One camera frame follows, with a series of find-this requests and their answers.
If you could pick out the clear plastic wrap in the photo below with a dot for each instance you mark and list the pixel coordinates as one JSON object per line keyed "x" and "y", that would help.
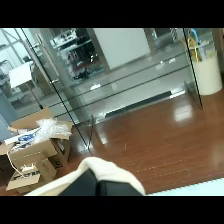
{"x": 51, "y": 128}

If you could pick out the cream shirt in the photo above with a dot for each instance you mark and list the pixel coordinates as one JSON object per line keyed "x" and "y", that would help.
{"x": 106, "y": 168}

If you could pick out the white round bin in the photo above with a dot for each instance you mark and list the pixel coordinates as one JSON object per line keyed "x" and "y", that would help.
{"x": 208, "y": 75}

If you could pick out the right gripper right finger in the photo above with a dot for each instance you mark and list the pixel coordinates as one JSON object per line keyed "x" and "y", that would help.
{"x": 118, "y": 189}

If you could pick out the open cardboard box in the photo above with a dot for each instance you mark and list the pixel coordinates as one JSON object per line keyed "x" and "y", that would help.
{"x": 31, "y": 150}

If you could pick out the printed cardboard box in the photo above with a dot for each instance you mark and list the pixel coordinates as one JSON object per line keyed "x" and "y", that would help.
{"x": 31, "y": 176}

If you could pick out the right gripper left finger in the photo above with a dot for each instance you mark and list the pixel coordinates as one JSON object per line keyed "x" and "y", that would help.
{"x": 83, "y": 186}

